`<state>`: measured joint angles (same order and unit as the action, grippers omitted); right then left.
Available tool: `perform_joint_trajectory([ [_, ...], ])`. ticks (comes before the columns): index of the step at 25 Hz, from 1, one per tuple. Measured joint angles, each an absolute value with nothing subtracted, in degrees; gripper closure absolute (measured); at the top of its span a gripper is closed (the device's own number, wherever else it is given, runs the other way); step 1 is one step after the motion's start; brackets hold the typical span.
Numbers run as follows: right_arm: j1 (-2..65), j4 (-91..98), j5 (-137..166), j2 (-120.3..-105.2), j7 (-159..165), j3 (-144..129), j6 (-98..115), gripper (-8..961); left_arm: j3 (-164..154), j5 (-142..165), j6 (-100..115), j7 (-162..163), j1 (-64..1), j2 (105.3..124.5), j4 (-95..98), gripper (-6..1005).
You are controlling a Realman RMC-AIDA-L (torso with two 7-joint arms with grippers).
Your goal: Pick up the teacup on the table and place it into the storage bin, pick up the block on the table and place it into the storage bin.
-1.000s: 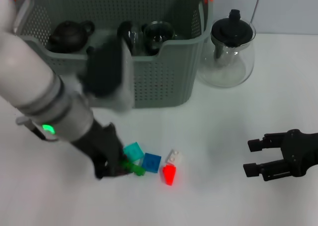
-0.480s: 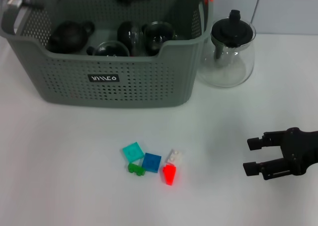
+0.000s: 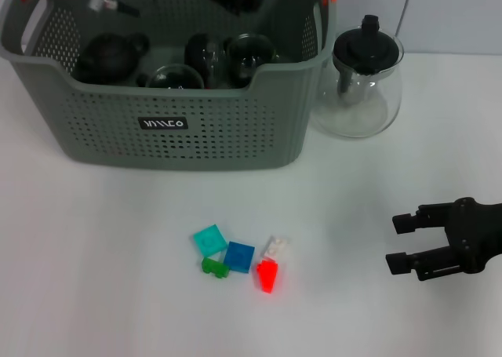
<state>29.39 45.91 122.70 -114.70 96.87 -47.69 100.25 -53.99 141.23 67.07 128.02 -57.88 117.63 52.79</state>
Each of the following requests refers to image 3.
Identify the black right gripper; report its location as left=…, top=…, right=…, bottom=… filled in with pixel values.
left=385, top=196, right=502, bottom=282

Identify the glass teacup with black sleeve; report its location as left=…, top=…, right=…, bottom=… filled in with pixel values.
left=184, top=33, right=228, bottom=89
left=223, top=33, right=280, bottom=88
left=136, top=62, right=207, bottom=91

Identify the blue square toy plate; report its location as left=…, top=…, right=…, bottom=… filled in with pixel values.
left=223, top=241, right=256, bottom=274

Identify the grey-green perforated storage bin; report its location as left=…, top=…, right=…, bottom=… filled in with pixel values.
left=0, top=0, right=339, bottom=173

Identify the glass teapot with black lid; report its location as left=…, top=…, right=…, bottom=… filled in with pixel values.
left=311, top=14, right=405, bottom=140

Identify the white toy brick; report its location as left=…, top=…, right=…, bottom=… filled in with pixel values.
left=260, top=235, right=293, bottom=260

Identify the red-orange sloped toy brick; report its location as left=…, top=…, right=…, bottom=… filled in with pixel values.
left=256, top=259, right=282, bottom=294

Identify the dark clay teapot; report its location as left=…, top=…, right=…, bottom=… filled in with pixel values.
left=74, top=31, right=151, bottom=86

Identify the translucent green toy brick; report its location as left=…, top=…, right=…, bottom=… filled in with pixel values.
left=201, top=257, right=231, bottom=279

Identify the teal square toy plate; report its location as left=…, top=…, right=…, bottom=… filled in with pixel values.
left=192, top=223, right=229, bottom=258

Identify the left arm grey cable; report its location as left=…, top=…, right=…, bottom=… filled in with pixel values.
left=116, top=2, right=141, bottom=18

